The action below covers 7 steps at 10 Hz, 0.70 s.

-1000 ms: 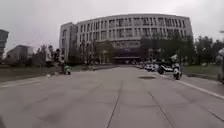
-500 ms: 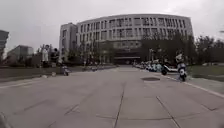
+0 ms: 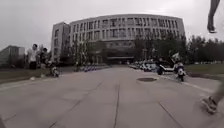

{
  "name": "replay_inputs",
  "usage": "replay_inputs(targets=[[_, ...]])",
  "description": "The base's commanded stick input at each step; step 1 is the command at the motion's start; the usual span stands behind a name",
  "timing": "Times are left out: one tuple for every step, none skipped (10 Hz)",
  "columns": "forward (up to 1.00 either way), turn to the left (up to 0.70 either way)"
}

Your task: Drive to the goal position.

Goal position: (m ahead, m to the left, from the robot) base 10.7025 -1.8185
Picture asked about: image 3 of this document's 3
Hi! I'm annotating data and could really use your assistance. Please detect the row of parked bicycles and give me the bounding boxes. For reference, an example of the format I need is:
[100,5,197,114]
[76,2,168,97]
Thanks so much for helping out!
[74,61,101,73]

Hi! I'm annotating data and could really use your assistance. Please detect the row of thin trees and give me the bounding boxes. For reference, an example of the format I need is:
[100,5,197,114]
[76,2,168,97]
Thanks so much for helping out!
[59,36,108,65]

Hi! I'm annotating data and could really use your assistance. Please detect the row of parked scooters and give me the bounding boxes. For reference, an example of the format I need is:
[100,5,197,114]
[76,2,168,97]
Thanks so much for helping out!
[131,59,161,73]

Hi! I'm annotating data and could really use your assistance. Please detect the large curved grey building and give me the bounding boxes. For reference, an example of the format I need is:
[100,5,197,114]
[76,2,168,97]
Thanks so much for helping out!
[50,13,186,65]

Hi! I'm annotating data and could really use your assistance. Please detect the grey paved plaza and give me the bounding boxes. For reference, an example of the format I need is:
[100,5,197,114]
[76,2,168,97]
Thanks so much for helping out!
[0,64,224,128]

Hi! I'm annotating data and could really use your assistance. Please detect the round manhole cover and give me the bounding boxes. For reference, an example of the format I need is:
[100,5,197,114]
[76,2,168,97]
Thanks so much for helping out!
[136,77,158,83]

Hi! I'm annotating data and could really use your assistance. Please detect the white scooter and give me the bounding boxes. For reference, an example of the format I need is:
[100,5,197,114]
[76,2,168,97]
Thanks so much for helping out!
[156,58,177,76]

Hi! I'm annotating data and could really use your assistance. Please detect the row of dark trees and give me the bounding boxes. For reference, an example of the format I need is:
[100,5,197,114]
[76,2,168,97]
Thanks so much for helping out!
[133,33,224,65]

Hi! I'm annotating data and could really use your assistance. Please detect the grass strip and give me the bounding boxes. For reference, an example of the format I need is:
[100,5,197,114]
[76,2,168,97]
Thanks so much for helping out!
[0,67,78,83]

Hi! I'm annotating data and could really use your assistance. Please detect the low grey building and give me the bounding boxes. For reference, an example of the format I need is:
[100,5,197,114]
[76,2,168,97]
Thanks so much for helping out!
[0,45,26,66]

